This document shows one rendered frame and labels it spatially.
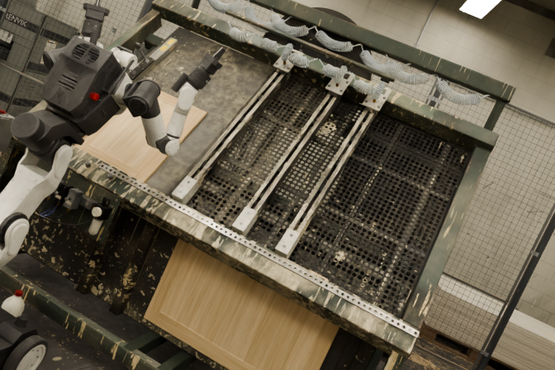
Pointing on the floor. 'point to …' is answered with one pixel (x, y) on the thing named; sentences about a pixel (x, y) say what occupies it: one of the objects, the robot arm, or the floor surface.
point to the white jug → (14, 304)
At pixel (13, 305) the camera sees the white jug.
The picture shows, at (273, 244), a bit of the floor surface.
